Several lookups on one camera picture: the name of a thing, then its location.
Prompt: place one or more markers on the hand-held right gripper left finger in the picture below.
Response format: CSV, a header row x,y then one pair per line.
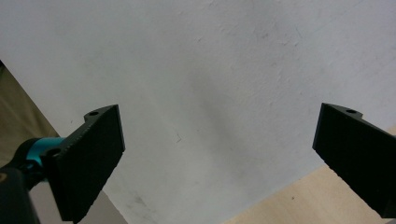
x,y
84,161

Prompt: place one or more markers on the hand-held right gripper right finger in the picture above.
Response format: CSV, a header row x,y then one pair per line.
x,y
355,155

